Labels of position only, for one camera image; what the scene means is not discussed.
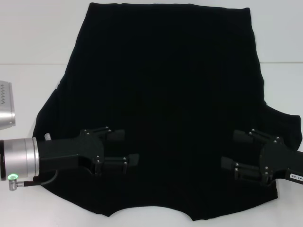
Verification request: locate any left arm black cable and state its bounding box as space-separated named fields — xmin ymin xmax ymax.
xmin=8 ymin=170 xmax=59 ymax=191

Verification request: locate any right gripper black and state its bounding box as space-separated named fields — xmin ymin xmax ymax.
xmin=221 ymin=129 xmax=303 ymax=187

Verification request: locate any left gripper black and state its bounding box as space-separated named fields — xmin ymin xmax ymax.
xmin=37 ymin=127 xmax=140 ymax=177

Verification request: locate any black t-shirt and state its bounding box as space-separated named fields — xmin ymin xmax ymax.
xmin=32 ymin=2 xmax=302 ymax=215

